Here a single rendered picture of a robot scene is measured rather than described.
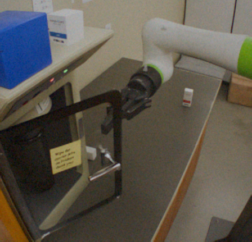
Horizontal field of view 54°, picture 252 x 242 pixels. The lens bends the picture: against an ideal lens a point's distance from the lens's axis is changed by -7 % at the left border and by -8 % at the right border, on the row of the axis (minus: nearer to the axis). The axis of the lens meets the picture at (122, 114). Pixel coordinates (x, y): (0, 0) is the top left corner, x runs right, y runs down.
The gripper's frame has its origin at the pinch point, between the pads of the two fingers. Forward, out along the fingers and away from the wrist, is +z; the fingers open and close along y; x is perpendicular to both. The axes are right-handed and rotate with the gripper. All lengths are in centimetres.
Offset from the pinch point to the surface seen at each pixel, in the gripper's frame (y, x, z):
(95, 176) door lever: 2.9, 7.3, 12.4
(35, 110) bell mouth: -13.9, -6.1, 11.3
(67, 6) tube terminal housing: -11.7, -28.0, -2.1
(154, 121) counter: -4, 34, -48
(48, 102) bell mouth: -14.4, -5.2, 6.2
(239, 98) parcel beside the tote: 37, 119, -246
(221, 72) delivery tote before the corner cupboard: 8, 96, -253
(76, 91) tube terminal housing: -11.7, -4.5, -2.3
